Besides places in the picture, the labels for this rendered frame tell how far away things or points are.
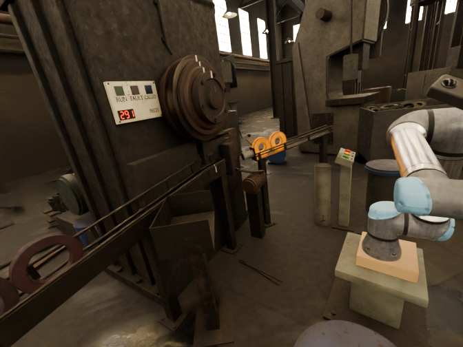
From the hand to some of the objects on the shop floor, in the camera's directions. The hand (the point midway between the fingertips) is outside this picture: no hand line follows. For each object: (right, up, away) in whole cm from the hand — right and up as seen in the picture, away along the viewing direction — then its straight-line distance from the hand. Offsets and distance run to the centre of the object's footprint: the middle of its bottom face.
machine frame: (-79, -81, +157) cm, 193 cm away
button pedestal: (+55, -65, +148) cm, 170 cm away
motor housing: (-14, -73, +152) cm, 170 cm away
